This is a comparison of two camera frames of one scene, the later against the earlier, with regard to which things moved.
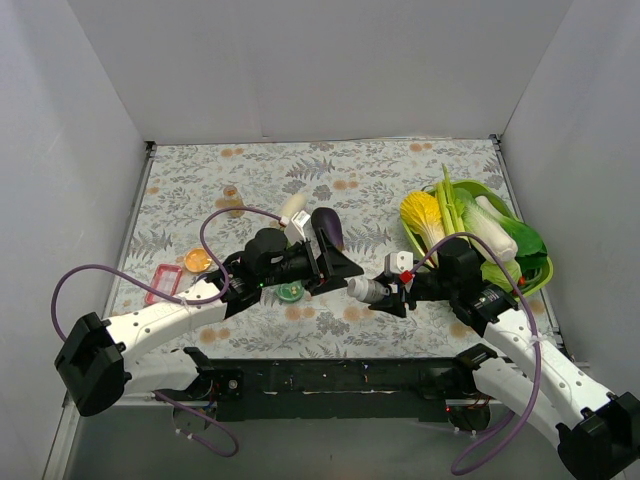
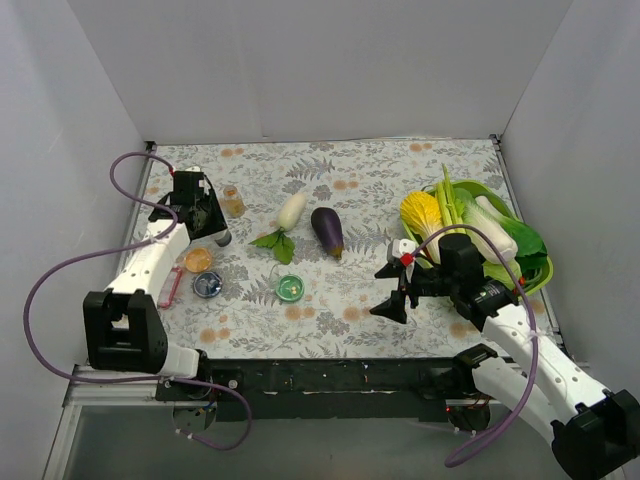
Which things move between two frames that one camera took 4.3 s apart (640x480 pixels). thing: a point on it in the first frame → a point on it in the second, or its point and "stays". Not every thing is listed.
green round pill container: x=290 y=292 stays
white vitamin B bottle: x=367 y=290 → x=223 y=237
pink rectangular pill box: x=166 y=279 stays
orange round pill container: x=197 y=260 stays
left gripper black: x=318 y=262 → x=211 y=220
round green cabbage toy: x=510 y=268 stays
